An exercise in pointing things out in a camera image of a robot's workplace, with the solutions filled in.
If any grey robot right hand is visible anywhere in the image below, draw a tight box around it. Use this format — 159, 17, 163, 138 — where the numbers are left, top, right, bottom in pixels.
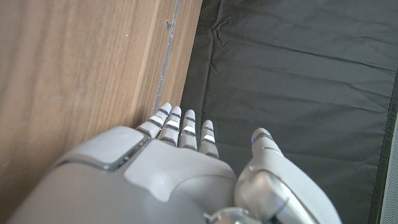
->
6, 103, 343, 224

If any black backdrop curtain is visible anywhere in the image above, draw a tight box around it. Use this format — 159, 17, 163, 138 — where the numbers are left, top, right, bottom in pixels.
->
180, 0, 398, 224

